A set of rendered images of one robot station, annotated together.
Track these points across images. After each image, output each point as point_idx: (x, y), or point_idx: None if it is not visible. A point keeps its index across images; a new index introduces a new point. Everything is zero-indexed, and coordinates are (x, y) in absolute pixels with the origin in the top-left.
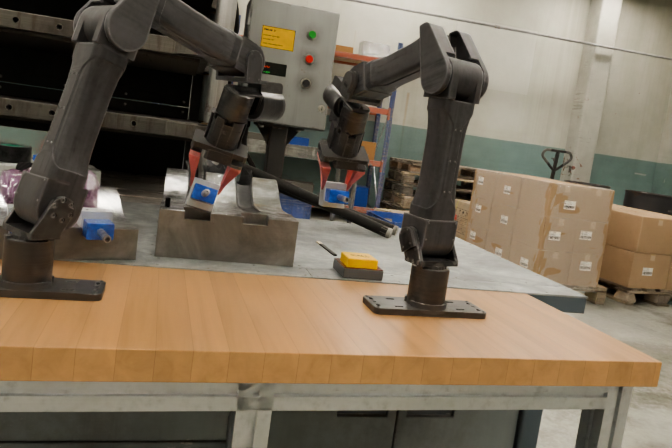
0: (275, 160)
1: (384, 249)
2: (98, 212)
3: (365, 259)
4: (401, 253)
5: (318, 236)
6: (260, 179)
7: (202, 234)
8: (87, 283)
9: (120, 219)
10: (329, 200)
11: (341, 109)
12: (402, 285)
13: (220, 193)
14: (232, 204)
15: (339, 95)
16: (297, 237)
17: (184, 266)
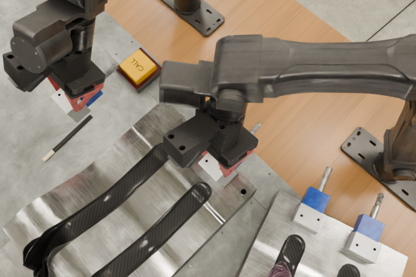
0: None
1: (5, 106)
2: (312, 208)
3: (145, 55)
4: (9, 87)
5: (6, 180)
6: (39, 222)
7: None
8: (355, 148)
9: (266, 233)
10: (102, 93)
11: (85, 32)
12: (137, 38)
13: (114, 233)
14: (128, 204)
15: (64, 33)
16: (38, 188)
17: (253, 159)
